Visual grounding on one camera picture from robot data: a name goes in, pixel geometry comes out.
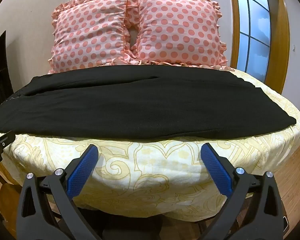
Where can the yellow patterned bedsheet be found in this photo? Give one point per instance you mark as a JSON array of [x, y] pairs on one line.
[[152, 170]]

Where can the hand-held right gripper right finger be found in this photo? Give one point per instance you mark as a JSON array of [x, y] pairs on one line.
[[216, 170]]

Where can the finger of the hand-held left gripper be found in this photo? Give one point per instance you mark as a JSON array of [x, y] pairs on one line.
[[3, 140]]

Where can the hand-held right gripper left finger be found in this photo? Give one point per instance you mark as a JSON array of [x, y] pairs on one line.
[[81, 170]]

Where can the pink polka dot pillow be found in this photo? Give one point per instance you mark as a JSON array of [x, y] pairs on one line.
[[180, 27], [90, 32]]

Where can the small wall socket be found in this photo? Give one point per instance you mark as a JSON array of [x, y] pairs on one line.
[[295, 48]]

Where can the black pants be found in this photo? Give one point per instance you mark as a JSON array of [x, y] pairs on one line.
[[140, 105]]

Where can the dark cabinet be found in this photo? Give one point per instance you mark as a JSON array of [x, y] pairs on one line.
[[0, 80]]

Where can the arched glass window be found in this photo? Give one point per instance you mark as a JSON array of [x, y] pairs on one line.
[[256, 30]]

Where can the wooden bed frame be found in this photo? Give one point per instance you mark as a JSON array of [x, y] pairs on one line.
[[7, 200]]

